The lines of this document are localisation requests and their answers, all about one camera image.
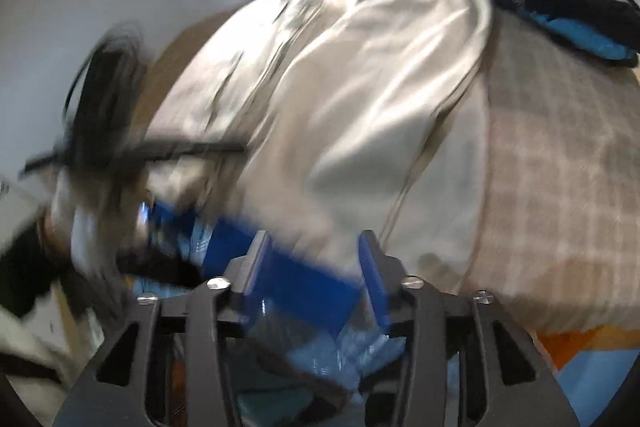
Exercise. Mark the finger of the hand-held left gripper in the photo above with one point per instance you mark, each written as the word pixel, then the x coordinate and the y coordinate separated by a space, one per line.
pixel 175 149

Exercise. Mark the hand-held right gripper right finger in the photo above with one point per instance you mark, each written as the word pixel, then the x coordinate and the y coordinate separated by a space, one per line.
pixel 372 267

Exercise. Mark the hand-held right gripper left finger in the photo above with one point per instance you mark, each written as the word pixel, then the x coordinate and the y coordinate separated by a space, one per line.
pixel 250 272

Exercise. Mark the beige and blue work jacket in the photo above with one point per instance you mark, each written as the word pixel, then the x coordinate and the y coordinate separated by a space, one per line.
pixel 360 107

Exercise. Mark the beige plaid blanket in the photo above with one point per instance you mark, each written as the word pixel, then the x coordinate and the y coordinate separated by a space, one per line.
pixel 550 182

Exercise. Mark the orange floor mat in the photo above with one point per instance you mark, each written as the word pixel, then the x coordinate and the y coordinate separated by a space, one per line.
pixel 575 342

